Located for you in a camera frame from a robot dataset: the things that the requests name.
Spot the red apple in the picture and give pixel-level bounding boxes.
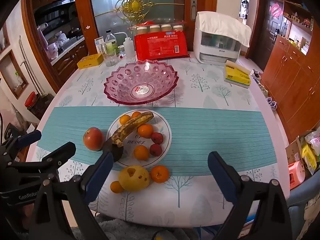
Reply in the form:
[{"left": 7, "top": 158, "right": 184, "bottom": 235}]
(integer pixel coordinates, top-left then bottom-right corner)
[{"left": 83, "top": 127, "right": 105, "bottom": 151}]

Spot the small orange kumquat front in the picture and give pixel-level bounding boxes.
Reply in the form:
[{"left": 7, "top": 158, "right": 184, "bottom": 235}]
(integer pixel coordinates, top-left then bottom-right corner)
[{"left": 110, "top": 181, "right": 124, "bottom": 194}]

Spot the dark avocado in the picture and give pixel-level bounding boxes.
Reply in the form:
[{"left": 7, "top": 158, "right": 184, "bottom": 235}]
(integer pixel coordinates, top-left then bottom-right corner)
[{"left": 102, "top": 138, "right": 124, "bottom": 163}]

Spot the yellow pear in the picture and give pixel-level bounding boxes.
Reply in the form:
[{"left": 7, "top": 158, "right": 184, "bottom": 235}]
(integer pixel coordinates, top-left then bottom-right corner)
[{"left": 118, "top": 165, "right": 150, "bottom": 192}]

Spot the spotted ripe banana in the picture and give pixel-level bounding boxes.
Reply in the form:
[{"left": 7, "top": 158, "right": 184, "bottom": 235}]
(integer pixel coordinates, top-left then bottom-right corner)
[{"left": 111, "top": 112, "right": 154, "bottom": 147}]

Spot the small yellow-orange mandarin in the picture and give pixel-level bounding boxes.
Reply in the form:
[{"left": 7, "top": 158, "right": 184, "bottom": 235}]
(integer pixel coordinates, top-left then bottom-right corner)
[{"left": 119, "top": 114, "right": 131, "bottom": 125}]

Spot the large orange mandarin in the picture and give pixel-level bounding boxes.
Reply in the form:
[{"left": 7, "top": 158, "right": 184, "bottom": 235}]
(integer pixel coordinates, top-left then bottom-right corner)
[{"left": 150, "top": 165, "right": 170, "bottom": 184}]

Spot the small mandarin plate top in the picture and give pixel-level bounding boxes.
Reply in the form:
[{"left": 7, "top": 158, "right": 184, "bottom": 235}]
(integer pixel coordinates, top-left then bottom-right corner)
[{"left": 131, "top": 111, "right": 141, "bottom": 118}]

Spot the red pot on floor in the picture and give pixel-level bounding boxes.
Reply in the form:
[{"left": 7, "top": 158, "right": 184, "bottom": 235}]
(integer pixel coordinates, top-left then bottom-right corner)
[{"left": 24, "top": 92, "right": 37, "bottom": 108}]

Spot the pink plastic stool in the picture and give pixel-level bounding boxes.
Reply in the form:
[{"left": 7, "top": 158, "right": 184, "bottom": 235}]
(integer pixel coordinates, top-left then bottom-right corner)
[{"left": 289, "top": 160, "right": 305, "bottom": 190}]

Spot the cardboard box on floor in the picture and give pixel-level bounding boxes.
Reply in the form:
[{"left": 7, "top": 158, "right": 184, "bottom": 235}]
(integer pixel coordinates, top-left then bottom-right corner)
[{"left": 285, "top": 130, "right": 312, "bottom": 165}]

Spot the white printed round plate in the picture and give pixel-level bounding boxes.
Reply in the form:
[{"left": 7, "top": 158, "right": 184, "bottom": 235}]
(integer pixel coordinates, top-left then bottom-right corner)
[{"left": 106, "top": 109, "right": 172, "bottom": 169}]

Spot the yellow cardboard box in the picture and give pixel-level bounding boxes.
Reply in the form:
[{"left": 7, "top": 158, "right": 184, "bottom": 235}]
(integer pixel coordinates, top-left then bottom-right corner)
[{"left": 77, "top": 53, "right": 104, "bottom": 69}]

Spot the pink glass fruit bowl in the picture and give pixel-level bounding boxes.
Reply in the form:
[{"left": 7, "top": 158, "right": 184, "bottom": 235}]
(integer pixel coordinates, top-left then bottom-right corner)
[{"left": 104, "top": 60, "right": 179, "bottom": 106}]

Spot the teal patterned tablecloth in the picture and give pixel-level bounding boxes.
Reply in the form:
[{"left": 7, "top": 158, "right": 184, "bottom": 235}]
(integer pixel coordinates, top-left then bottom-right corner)
[{"left": 27, "top": 59, "right": 290, "bottom": 227}]

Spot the clear drinking glass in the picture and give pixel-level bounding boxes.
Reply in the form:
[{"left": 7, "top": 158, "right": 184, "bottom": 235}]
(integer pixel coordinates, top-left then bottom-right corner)
[{"left": 103, "top": 50, "right": 118, "bottom": 67}]

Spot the small white carton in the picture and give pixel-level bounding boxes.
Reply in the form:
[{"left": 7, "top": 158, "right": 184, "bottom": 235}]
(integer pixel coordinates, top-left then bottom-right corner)
[{"left": 94, "top": 36, "right": 106, "bottom": 54}]

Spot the small glass jar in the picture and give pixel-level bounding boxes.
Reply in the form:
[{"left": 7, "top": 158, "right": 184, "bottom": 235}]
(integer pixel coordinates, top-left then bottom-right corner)
[{"left": 118, "top": 45, "right": 125, "bottom": 57}]

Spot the clear plastic bottle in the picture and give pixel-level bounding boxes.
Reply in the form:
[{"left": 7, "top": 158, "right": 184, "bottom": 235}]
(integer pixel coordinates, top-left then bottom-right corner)
[{"left": 105, "top": 29, "right": 119, "bottom": 56}]

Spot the white squeeze bottle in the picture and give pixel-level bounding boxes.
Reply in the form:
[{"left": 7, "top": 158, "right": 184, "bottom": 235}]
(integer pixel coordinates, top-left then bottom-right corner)
[{"left": 115, "top": 32, "right": 136, "bottom": 58}]

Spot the red paper cup package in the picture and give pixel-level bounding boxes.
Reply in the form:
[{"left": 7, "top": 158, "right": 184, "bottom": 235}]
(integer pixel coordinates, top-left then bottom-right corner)
[{"left": 135, "top": 31, "right": 189, "bottom": 61}]

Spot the wooden cabinet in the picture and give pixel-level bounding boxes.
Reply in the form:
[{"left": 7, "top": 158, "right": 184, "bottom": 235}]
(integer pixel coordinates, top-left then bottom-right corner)
[{"left": 262, "top": 0, "right": 319, "bottom": 142}]

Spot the yellow tissue pack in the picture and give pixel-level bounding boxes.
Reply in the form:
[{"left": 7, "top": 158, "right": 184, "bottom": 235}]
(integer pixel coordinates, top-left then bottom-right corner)
[{"left": 223, "top": 60, "right": 251, "bottom": 88}]

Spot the gold door ornament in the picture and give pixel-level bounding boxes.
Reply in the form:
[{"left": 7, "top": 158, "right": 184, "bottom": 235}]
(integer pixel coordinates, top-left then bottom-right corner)
[{"left": 93, "top": 0, "right": 186, "bottom": 26}]

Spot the white countertop appliance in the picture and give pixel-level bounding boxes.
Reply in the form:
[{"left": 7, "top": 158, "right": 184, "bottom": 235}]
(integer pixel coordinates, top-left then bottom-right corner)
[{"left": 193, "top": 20, "right": 244, "bottom": 66}]

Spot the white towel on appliance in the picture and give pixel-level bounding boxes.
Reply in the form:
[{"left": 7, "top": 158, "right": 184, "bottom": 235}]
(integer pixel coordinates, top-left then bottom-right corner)
[{"left": 196, "top": 11, "right": 252, "bottom": 48}]

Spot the dark entrance door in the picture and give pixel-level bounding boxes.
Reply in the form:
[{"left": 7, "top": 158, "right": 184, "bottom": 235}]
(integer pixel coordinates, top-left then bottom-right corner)
[{"left": 253, "top": 0, "right": 283, "bottom": 71}]

